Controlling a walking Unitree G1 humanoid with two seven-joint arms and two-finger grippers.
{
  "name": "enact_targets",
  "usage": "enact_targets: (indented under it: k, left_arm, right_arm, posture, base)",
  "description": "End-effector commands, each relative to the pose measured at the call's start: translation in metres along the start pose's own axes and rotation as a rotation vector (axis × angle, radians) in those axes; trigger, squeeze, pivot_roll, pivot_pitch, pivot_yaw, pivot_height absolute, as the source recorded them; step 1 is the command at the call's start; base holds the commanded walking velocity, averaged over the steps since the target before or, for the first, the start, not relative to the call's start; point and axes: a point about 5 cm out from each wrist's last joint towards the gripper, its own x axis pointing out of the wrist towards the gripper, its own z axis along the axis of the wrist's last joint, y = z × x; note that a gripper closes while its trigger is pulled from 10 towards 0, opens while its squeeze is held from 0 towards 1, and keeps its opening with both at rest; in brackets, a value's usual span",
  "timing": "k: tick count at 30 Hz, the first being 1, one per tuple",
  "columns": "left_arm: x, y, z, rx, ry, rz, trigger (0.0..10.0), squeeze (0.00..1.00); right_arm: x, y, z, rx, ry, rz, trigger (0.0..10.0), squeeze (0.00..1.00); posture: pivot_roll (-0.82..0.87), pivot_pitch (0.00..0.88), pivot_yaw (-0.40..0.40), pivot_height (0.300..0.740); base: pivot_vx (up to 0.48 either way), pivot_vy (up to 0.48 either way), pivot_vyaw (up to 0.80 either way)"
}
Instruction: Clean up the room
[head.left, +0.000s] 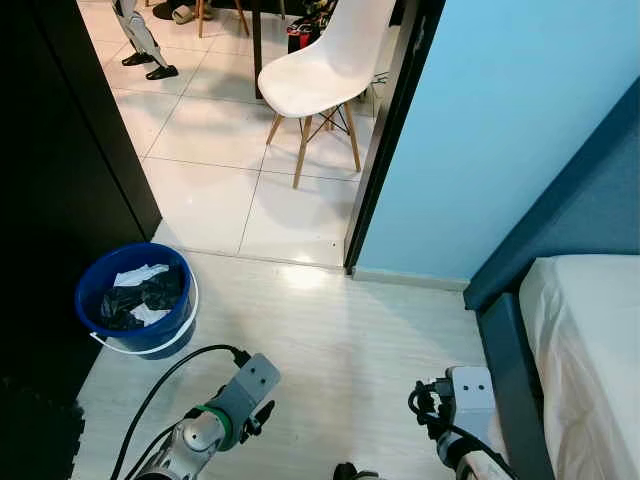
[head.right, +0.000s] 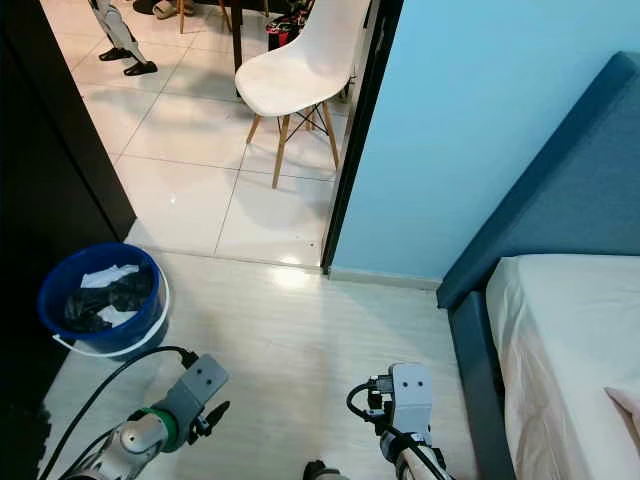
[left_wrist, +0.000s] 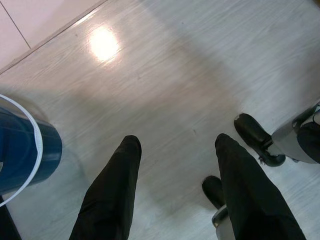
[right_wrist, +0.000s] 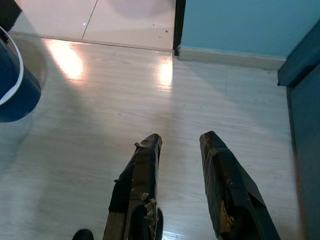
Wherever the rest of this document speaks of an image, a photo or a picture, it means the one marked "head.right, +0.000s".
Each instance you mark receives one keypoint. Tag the silver black robot legs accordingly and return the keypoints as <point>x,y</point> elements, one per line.
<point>315,472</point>

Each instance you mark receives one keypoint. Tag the person's feet in slippers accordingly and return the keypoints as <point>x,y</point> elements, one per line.
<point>165,10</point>

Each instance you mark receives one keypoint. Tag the white crumpled paper scrap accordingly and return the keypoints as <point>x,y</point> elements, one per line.
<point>105,276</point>
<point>115,316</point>

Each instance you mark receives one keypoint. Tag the blue plastic bucket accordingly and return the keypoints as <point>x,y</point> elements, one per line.
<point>130,335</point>

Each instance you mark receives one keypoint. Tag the black wardrobe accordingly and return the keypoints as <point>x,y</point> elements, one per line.
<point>50,150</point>

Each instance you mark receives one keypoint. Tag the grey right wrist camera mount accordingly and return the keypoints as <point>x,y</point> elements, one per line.
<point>410,392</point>

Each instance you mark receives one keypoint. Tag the black rubbish bag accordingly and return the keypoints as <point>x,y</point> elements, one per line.
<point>115,295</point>

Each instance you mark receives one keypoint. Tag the white chair with wooden legs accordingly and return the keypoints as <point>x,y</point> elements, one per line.
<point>295,70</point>

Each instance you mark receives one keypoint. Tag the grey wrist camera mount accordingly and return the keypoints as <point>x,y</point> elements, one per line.
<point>410,392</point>
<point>198,385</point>

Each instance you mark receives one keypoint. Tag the black table leg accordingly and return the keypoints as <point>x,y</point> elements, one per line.
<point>236,50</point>

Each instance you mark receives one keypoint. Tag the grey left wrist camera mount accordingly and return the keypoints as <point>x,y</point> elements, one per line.
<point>198,385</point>

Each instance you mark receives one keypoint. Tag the black door frame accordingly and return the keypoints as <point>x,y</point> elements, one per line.
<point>360,130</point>

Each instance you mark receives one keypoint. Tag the red and black object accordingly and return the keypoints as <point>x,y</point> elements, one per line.
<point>280,38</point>

